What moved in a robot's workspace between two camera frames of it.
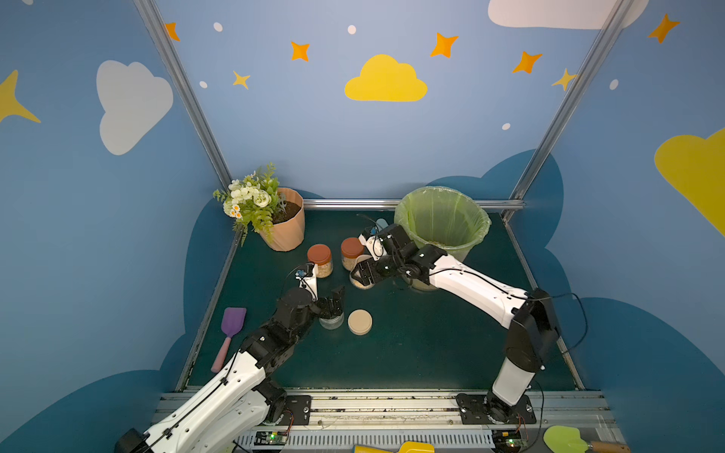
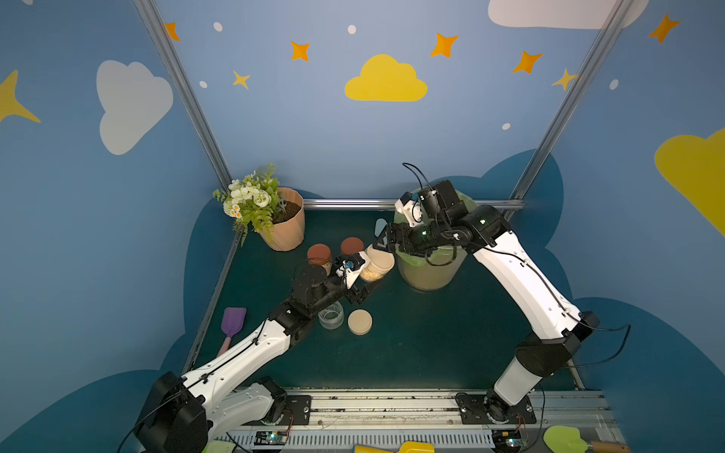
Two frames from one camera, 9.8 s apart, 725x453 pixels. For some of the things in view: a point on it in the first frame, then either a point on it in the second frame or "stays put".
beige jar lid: [360, 322] stays put
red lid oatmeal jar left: [322, 258] stays put
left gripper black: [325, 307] -> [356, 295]
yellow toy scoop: [405, 447] stays put
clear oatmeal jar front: [333, 323] stays put
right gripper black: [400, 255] -> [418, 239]
